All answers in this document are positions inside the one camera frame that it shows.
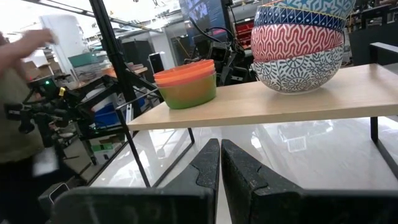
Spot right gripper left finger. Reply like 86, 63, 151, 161
52, 139, 221, 224

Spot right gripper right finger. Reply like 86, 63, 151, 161
221, 139, 398, 224

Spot green translucent plastic bowl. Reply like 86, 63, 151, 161
157, 73, 218, 110

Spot red translucent plastic bowl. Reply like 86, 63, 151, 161
153, 58, 216, 81

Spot red zigzag patterned ceramic bowl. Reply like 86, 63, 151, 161
250, 23, 345, 63

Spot dark blue patterned ceramic bowl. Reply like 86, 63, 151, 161
254, 5, 348, 32

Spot teal geometric patterned ceramic bowl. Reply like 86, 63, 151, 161
264, 0, 357, 19

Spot white glossy table sheet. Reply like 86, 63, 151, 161
90, 116, 398, 224

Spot red storage bins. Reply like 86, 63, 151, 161
234, 18, 259, 50

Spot wooden tray board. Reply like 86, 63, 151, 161
115, 63, 398, 189

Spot blue floral white ceramic bowl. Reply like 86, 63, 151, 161
252, 43, 345, 95

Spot dark blue display screen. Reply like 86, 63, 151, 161
180, 0, 227, 32

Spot white device black screen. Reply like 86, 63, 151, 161
148, 51, 166, 74

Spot green box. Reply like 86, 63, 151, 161
90, 141, 114, 153

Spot blue storage bin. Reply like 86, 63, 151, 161
92, 102, 121, 128

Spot teal box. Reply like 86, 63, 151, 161
68, 52, 99, 68

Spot person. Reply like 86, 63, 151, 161
0, 29, 63, 224

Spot white board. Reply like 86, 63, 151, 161
40, 14, 91, 63

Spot person's hand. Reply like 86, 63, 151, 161
21, 27, 56, 48

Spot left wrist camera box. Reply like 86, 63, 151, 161
210, 42, 233, 62

